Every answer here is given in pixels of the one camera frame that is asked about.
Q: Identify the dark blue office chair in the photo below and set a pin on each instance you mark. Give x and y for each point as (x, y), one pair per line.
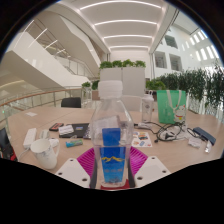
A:
(5, 143)

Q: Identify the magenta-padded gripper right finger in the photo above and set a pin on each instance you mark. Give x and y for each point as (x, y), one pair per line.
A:
(140, 160)

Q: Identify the clear blue-label water bottle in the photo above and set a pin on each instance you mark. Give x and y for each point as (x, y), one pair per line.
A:
(111, 133)

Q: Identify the white chair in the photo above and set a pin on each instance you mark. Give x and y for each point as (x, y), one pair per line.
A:
(135, 103)

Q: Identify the clear shaker bottle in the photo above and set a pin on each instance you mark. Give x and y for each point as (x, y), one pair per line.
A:
(147, 110)

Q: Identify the small red and black box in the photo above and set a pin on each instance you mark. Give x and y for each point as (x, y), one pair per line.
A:
(56, 126)

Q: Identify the black folder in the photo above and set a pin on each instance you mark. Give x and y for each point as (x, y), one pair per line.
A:
(80, 130)

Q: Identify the white power strip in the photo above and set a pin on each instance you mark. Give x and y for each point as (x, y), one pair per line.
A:
(29, 138)

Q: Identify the small white pouch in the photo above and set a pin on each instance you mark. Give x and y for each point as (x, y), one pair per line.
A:
(54, 142)

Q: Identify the white card packet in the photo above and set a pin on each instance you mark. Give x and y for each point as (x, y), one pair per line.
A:
(66, 130)

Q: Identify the teal tube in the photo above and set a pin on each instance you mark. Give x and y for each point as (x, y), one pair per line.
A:
(74, 143)

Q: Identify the colourful sticker sheet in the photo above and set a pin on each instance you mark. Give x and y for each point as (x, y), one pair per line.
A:
(141, 139)

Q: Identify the white cabinet topped with plants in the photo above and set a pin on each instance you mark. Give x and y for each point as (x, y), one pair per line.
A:
(133, 80)

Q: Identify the white plastic packet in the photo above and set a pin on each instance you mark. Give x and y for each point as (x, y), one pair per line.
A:
(194, 142)

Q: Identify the dark blue phone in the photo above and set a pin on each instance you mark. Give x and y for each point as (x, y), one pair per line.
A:
(204, 135)

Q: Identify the black chair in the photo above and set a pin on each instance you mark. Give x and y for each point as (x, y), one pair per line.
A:
(71, 102)

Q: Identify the small white oval device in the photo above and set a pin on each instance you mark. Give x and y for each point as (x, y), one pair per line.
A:
(44, 134)

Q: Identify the white paper slip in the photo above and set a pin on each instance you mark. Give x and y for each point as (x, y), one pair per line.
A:
(31, 114)

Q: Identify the small planter boxes with plants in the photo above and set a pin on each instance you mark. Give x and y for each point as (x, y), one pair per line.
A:
(86, 88)

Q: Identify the wooden planter with green plants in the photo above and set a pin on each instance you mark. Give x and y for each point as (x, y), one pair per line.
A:
(155, 85)

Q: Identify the white ceramic mug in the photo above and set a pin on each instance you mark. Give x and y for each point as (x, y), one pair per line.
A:
(45, 153)

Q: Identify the row of green hedge plants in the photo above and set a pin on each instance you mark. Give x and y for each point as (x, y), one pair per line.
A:
(200, 86)

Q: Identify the green tote bag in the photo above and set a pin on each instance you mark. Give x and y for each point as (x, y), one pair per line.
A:
(170, 106)

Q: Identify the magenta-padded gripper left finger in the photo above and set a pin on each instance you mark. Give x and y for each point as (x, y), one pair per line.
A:
(86, 162)

